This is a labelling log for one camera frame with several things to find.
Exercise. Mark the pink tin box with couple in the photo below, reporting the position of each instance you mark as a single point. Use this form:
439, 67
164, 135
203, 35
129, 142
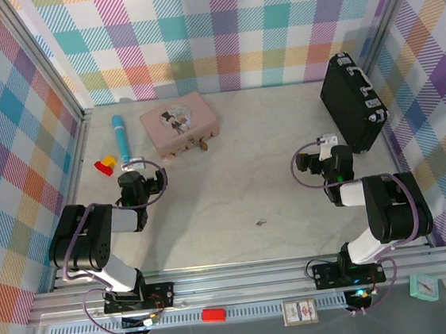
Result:
178, 124

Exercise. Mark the brass padlock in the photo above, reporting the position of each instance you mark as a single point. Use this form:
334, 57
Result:
204, 146

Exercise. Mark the small brass key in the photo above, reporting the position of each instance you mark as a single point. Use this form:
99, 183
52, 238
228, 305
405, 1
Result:
258, 223

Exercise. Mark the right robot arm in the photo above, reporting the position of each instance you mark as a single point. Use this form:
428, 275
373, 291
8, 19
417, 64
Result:
390, 205

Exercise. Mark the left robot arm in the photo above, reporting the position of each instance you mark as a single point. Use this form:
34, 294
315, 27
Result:
83, 237

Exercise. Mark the yellow toy block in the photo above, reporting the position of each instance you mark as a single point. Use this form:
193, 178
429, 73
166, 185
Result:
109, 161

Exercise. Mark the red toy block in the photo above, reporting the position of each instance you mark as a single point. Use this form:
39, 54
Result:
102, 168

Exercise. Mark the light blue pen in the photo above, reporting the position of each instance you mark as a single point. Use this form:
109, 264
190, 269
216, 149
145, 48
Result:
121, 138

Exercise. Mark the black hard case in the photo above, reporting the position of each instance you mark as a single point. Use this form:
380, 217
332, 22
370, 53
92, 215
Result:
350, 109

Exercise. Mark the small black control board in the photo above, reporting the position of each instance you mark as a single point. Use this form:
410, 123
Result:
147, 321
360, 297

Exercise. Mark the mint green alarm clock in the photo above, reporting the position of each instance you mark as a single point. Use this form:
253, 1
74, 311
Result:
422, 286

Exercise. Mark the red rectangular brick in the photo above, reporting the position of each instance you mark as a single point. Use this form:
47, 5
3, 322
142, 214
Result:
214, 314

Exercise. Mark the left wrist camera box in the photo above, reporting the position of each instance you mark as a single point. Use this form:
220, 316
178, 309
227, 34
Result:
134, 163

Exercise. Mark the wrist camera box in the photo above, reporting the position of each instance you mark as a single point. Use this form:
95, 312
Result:
328, 140
134, 163

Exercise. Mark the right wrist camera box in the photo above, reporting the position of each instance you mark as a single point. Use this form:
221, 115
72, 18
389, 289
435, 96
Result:
328, 140

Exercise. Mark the aluminium frame beam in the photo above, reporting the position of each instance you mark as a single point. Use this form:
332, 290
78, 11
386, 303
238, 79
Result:
239, 285

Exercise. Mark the aluminium frame post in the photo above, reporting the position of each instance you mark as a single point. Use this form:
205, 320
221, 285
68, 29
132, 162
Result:
391, 17
42, 60

